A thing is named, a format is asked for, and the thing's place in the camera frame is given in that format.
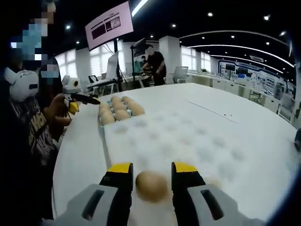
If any operator in black t-shirt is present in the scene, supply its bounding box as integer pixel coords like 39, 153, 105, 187
0, 70, 59, 226

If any black screen stand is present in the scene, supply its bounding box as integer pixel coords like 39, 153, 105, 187
113, 39, 124, 92

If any white computer monitor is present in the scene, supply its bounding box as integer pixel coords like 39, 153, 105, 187
105, 51, 119, 81

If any dark grey pot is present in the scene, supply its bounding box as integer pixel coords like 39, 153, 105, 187
293, 128, 301, 151

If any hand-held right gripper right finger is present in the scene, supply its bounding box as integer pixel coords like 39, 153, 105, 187
171, 161, 265, 226

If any white foam egg holder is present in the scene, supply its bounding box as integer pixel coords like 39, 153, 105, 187
98, 113, 254, 226

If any cluster of brown eggs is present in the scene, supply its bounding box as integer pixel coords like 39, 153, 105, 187
98, 95, 146, 125

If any black monitor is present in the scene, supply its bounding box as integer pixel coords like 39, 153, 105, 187
134, 37, 148, 56

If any grey office chair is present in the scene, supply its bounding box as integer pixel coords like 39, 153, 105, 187
173, 66, 189, 83

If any single brown egg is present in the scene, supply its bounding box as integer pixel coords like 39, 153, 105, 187
135, 170, 169, 202

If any white chest-worn device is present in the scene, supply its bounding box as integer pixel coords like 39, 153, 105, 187
3, 66, 40, 103

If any pink display screen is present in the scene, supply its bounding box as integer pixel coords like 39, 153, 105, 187
84, 0, 135, 51

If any white table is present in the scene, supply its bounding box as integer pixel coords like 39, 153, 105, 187
52, 82, 299, 226

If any person's left hand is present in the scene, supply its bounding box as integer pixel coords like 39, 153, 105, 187
49, 93, 71, 117

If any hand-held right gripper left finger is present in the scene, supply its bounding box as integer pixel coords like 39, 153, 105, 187
43, 161, 134, 226

